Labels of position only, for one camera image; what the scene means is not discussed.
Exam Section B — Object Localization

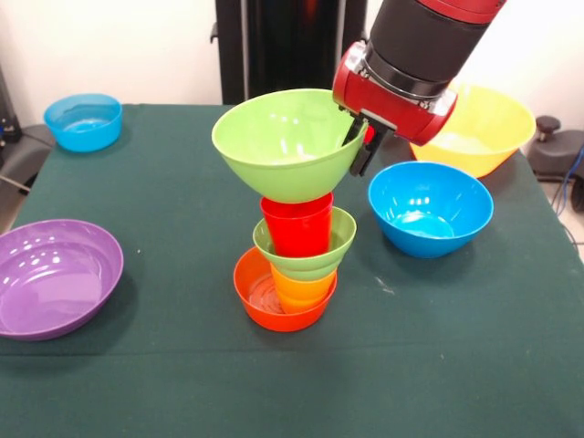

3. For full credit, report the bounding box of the purple plastic bowl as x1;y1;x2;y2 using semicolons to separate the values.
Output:
0;218;125;342

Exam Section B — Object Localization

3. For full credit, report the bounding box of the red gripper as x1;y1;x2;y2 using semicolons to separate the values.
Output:
331;41;459;178

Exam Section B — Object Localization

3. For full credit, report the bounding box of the black equipment rack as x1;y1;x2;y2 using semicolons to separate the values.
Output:
0;63;24;154

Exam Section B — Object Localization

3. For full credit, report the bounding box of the small blue plastic bowl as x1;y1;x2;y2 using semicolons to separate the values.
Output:
43;93;123;153

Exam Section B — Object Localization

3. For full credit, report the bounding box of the grey base with black knob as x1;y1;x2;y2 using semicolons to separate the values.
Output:
528;115;584;183

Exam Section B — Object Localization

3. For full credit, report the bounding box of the large blue plastic bowl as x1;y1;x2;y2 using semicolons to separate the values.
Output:
367;161;495;260

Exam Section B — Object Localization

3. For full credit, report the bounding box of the large green plastic bowl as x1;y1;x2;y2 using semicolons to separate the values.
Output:
211;88;369;204

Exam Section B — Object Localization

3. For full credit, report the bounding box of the yellow plastic bowl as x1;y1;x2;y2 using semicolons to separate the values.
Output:
409;84;537;179

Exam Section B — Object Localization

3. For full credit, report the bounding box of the orange plastic cup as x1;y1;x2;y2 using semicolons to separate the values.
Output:
269;262;338;315

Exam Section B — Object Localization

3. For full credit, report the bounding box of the small green ribbed bowl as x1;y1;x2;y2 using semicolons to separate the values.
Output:
252;206;358;282

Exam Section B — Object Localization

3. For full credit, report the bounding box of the dark green tablecloth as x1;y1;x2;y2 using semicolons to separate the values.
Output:
0;103;584;438

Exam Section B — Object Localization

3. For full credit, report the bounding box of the red plastic cup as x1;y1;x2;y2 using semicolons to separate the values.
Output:
259;192;335;258

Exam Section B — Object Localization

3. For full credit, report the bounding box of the orange plastic bowl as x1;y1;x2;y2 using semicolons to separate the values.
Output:
232;246;339;333

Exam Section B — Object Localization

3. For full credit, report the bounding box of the blue cable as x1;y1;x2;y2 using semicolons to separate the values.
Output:
552;144;584;216

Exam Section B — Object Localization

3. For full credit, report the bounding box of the grey machine base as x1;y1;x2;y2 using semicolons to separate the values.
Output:
0;122;58;193

